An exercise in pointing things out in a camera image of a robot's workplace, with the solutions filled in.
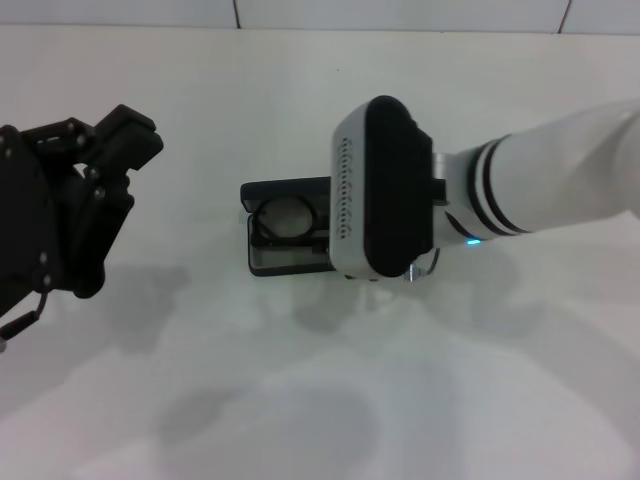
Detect black glasses case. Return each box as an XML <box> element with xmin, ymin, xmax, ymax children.
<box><xmin>239</xmin><ymin>175</ymin><xmax>347</xmax><ymax>278</ymax></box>

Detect black thin-framed glasses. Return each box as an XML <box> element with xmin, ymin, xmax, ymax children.
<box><xmin>252</xmin><ymin>196</ymin><xmax>332</xmax><ymax>257</ymax></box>

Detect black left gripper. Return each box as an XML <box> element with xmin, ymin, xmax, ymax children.
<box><xmin>0</xmin><ymin>103</ymin><xmax>165</xmax><ymax>320</ymax></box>

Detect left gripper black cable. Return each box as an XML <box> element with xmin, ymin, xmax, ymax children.
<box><xmin>0</xmin><ymin>291</ymin><xmax>50</xmax><ymax>352</ymax></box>

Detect right camera cable silver plug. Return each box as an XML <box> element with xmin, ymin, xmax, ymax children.
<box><xmin>405</xmin><ymin>247</ymin><xmax>443</xmax><ymax>283</ymax></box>

